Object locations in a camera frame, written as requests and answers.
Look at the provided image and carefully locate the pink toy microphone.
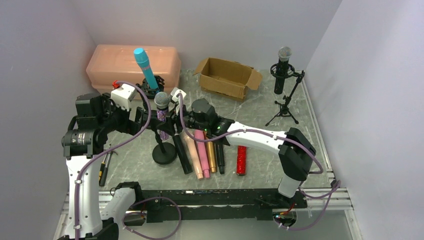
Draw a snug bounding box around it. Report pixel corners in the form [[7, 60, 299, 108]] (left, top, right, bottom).
[[194, 129, 210, 179]]

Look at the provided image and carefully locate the beige toy microphone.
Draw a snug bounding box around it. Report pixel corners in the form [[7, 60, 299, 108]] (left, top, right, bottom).
[[182, 133, 204, 180]]

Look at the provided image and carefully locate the gold microphone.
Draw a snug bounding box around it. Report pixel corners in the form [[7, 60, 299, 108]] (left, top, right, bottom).
[[205, 141, 218, 173]]

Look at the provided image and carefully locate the slim black microphone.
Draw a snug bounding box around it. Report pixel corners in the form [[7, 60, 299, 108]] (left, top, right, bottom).
[[215, 143, 225, 175]]

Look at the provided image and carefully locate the shock mount desk stand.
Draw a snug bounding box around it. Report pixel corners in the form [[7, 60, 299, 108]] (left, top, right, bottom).
[[134, 75, 166, 110]]

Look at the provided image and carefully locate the purple glitter microphone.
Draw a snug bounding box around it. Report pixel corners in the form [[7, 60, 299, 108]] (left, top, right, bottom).
[[153, 91, 170, 122]]

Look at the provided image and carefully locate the brown cardboard box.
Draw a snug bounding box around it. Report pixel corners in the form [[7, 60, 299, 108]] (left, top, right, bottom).
[[193, 57, 263, 102]]

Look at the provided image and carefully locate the clip mount desk stand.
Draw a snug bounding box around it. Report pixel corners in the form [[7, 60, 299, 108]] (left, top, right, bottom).
[[150, 118, 177, 165]]

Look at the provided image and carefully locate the black microphone grey grille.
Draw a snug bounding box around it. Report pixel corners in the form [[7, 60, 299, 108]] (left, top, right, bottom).
[[172, 133, 193, 175]]

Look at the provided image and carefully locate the red glitter microphone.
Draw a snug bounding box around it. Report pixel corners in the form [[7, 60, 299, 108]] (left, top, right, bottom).
[[236, 145, 247, 176]]

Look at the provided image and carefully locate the blue toy microphone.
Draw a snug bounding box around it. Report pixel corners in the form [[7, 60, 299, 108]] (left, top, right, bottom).
[[133, 47, 160, 93]]

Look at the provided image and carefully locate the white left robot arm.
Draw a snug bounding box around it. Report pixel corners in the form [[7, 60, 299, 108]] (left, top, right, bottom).
[[61, 92, 143, 240]]

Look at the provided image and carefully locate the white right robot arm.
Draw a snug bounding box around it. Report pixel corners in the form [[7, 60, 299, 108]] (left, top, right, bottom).
[[171, 93, 319, 198]]

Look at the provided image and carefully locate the black tripod microphone stand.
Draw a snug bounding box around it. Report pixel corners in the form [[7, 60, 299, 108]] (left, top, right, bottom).
[[265, 63, 305, 127]]

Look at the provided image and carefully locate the yellow black screwdriver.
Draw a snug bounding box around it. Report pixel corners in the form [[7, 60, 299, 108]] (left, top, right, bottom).
[[98, 154, 108, 187]]

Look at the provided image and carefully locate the claw hammer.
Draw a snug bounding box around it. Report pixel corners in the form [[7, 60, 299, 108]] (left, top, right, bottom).
[[101, 151, 117, 187]]

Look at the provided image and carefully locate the orange plastic storage box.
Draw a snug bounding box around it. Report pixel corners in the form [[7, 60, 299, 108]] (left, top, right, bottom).
[[86, 44, 181, 94]]

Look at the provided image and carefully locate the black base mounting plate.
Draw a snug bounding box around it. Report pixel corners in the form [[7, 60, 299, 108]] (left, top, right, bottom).
[[130, 188, 308, 223]]

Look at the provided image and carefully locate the black microphone silver grille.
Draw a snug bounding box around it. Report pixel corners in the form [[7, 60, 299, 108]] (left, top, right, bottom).
[[274, 46, 292, 95]]

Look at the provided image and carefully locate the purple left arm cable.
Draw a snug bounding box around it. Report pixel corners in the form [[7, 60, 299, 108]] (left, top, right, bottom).
[[73, 81, 182, 240]]

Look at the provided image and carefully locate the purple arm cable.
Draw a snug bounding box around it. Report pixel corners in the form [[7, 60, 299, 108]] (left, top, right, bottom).
[[176, 93, 342, 232], [73, 81, 182, 240]]

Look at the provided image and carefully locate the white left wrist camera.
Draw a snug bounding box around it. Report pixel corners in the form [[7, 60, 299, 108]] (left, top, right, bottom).
[[110, 84, 137, 112]]

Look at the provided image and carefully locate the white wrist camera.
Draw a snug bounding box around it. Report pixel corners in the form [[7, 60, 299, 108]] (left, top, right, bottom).
[[110, 84, 137, 112], [170, 87, 187, 115]]

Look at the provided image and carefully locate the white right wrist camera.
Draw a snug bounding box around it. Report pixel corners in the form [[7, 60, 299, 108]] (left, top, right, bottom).
[[170, 87, 187, 115]]

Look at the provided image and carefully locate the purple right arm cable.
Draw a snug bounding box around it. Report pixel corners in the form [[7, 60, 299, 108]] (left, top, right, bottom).
[[176, 93, 342, 232]]

